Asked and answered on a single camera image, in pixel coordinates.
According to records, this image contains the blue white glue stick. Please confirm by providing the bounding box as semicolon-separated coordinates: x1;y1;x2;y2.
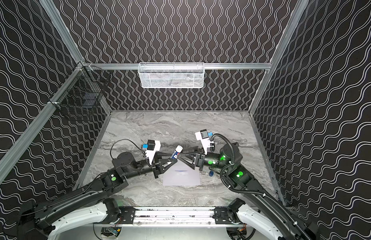
170;145;183;159

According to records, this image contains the white envelope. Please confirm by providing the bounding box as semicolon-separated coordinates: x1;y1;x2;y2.
162;161;201;187

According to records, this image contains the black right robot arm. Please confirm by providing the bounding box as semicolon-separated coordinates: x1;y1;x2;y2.
179;143;320;240

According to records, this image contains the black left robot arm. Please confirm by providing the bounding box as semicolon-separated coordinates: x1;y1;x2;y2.
16;152;177;240

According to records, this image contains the aluminium back crossbar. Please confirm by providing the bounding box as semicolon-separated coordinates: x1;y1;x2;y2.
84;62;272;71

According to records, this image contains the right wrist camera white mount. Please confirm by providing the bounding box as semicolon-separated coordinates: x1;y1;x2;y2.
195;129;215;155

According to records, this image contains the white wire mesh basket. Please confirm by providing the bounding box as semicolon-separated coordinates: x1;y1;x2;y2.
137;62;206;89

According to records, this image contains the black wire basket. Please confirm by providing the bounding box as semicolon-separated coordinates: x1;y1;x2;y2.
52;65;111;122

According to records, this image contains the aluminium left side rail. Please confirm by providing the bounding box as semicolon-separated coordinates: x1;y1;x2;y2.
0;63;83;185

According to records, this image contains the aluminium corner post right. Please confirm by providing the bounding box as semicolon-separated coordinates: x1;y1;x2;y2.
249;0;309;116

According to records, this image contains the aluminium corner post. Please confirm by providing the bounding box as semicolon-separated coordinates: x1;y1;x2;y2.
39;0;85;63
249;0;309;116

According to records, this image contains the aluminium corner post left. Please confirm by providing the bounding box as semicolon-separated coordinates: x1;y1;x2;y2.
39;0;85;63

